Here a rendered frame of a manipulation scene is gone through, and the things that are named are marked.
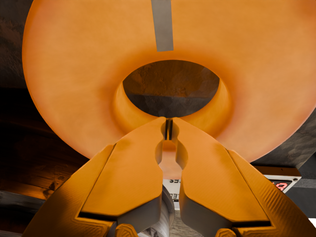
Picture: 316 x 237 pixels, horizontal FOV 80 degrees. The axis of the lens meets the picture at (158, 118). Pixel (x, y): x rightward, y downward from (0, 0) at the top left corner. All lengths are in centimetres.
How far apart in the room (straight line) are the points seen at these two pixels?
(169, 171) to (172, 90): 8
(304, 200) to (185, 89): 935
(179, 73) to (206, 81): 3
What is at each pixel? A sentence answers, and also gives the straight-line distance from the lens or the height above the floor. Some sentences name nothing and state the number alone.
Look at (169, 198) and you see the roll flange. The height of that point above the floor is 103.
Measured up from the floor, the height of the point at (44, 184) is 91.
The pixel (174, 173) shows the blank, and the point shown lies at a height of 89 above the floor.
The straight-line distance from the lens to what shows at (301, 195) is 955.
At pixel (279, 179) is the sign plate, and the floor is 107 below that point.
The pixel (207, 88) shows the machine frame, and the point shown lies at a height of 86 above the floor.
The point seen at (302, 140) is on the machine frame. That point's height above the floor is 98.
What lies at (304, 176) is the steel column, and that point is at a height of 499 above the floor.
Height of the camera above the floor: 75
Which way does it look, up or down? 43 degrees up
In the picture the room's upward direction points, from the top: 177 degrees counter-clockwise
